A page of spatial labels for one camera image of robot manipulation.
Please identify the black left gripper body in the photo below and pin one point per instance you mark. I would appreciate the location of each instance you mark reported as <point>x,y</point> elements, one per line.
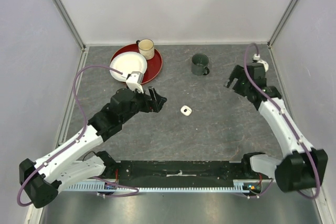
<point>148,105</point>

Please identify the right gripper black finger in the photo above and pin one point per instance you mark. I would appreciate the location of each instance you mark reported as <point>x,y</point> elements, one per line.
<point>236,73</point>
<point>228,84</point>

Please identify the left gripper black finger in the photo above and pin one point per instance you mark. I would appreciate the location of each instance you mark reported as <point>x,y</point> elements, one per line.
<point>159,102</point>
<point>155,97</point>

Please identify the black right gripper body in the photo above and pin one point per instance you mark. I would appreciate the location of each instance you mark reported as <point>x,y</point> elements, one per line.
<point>242,85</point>

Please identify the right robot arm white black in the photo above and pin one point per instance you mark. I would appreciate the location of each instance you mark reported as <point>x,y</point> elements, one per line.
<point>302,166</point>

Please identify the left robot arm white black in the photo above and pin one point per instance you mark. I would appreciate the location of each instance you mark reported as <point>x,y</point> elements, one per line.
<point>42,180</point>

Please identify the dark green mug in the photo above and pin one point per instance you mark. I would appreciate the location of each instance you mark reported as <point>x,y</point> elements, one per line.
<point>200,64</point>

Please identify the white paper plate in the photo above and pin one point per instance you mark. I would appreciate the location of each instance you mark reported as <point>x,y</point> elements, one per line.
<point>127,63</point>

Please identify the cream ceramic mug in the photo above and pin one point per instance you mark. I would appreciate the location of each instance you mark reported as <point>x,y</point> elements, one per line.
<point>146,48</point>

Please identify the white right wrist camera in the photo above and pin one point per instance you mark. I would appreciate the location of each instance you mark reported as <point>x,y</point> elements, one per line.
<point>257,59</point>

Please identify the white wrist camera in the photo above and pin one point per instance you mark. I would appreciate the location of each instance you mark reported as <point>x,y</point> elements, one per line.
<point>257,59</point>
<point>134,81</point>

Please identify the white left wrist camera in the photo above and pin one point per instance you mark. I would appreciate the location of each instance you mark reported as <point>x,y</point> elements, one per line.
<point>134,81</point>

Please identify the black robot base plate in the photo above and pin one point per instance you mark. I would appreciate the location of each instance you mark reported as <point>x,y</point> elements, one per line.
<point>176,174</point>

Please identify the slotted grey cable duct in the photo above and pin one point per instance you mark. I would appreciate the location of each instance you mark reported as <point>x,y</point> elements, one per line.
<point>94,186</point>

